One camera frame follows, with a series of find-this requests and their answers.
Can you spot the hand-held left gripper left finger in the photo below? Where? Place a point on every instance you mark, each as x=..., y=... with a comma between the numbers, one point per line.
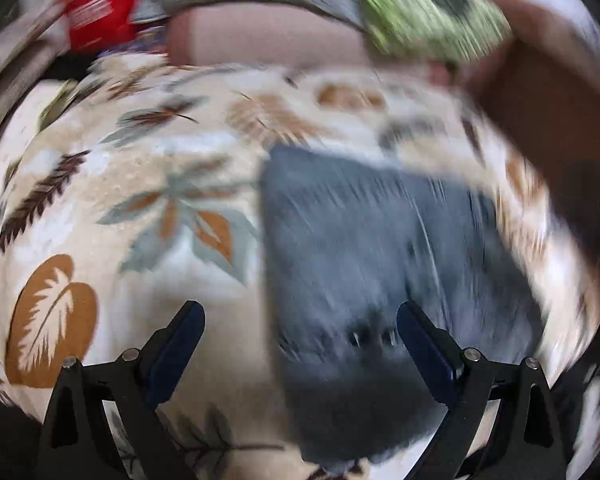
x=177, y=351

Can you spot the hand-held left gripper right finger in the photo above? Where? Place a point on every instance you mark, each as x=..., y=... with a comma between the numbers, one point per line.
x=427, y=356

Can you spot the grey-blue denim pants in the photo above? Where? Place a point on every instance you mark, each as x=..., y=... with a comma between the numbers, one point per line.
x=360, y=250

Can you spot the leaf-printed cream blanket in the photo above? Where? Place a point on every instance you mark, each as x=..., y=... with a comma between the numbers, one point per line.
x=130, y=270

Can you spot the brown striped cloth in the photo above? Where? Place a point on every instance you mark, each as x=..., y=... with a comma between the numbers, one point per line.
x=15, y=65

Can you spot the green patterned cloth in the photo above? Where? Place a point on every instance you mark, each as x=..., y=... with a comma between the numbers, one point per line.
x=420, y=15

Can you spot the red paper bag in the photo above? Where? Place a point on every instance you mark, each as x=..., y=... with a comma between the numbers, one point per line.
x=107, y=5

